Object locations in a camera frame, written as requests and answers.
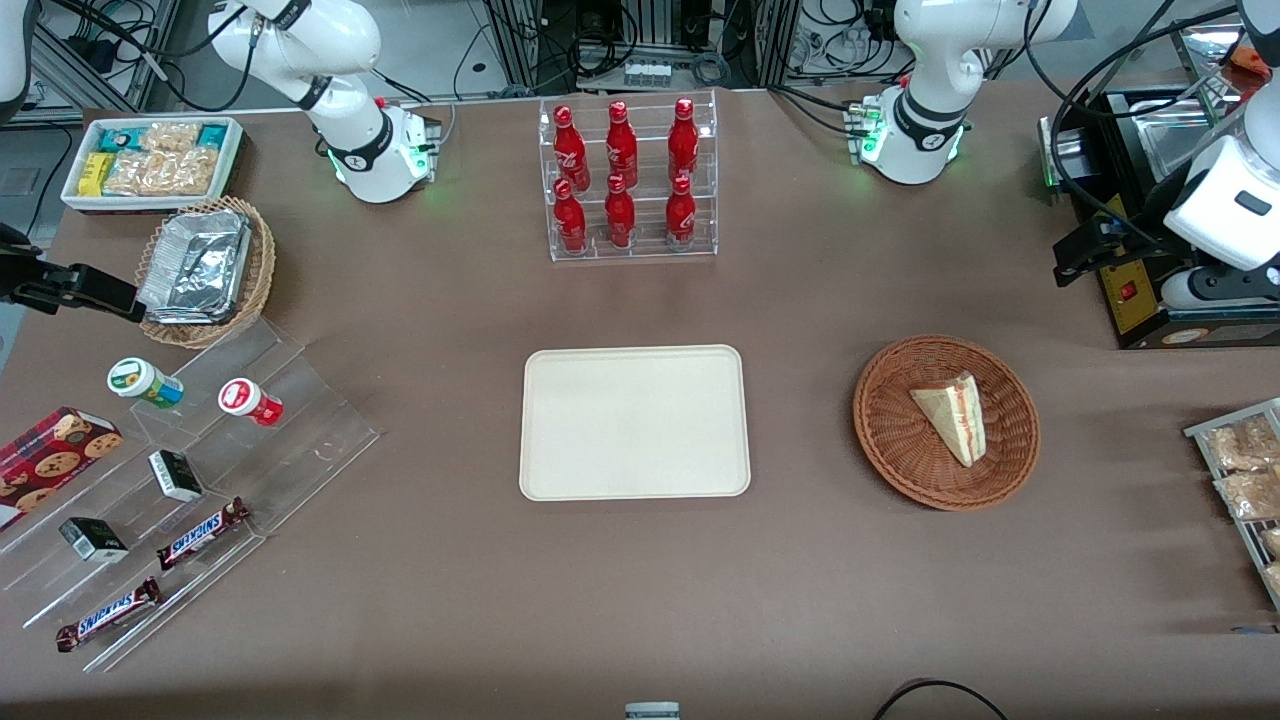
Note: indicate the red cookie box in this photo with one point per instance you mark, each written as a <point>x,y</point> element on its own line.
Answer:
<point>50,460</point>

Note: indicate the red cola bottle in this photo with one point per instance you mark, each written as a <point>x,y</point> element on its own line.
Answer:
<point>570,220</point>
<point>683,142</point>
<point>620,215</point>
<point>569,150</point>
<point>621,148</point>
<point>681,212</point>

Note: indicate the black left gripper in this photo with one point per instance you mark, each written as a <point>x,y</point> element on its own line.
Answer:
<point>1128,232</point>

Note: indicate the cream rectangular tray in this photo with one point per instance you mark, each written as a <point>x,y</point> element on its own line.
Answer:
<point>635,425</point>

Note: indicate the green lidded cup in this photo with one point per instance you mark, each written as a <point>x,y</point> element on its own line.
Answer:
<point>145,382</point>

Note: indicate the silver foil packet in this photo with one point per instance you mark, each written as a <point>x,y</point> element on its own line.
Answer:
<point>195,265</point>

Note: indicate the white rectangular snack bin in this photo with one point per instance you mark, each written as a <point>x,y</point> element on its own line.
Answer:
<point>232,165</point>

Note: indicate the tray of packaged snacks right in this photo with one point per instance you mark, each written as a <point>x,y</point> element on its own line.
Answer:
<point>1200,432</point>

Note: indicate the clear cracker packet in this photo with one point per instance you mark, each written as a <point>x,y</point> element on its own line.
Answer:
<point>192,172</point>
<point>135,173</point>
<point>170,136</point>

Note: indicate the yellow snack packet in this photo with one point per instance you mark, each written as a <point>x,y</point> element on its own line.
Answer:
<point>95,173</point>

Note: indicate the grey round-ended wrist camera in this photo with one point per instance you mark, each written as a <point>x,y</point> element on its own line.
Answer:
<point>1215,288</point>

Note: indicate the teal snack packet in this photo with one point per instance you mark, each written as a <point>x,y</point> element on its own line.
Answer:
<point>120,139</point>
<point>212,135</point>

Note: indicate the triangle sandwich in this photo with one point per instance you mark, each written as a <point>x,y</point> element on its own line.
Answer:
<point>955,415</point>

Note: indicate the small grey device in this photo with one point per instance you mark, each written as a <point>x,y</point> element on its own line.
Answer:
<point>652,711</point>

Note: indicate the clear pastry packet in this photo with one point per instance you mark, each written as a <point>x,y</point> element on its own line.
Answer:
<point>1274,580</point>
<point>1240,446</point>
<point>1272,542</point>
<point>1250,493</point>

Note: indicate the clear acrylic stepped display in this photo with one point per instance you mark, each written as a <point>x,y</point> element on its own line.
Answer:
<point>290,420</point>

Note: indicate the brown Snickers bar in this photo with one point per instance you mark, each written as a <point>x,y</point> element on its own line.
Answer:
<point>200,535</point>
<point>108,615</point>

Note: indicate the orange packet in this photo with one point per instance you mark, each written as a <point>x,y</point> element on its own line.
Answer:
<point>1250,58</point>

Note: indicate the small black box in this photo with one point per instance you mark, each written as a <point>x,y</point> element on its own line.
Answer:
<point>176,476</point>
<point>94,540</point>

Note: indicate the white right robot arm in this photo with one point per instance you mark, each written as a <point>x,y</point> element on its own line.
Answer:
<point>350,110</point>

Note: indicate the black countertop appliance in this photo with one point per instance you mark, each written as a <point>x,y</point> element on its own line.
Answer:
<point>1150,328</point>

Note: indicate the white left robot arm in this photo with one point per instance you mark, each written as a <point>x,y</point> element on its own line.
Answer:
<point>925,110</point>

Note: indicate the white power strip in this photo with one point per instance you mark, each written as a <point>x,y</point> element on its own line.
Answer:
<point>648,74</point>

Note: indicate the aluminium frame rack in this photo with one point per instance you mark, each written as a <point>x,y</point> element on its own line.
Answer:
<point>600,30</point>

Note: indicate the brown wicker basket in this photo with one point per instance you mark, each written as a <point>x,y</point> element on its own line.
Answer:
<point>890,440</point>

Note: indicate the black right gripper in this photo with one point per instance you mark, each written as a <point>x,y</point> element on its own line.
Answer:
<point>22,274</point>

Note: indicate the red lidded cup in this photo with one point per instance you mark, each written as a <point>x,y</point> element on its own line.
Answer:
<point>250,402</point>

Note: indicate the light tan wicker basket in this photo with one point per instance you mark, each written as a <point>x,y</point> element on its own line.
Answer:
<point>262,270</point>

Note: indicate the clear acrylic bottle rack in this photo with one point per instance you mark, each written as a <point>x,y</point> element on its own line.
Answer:
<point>645,245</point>

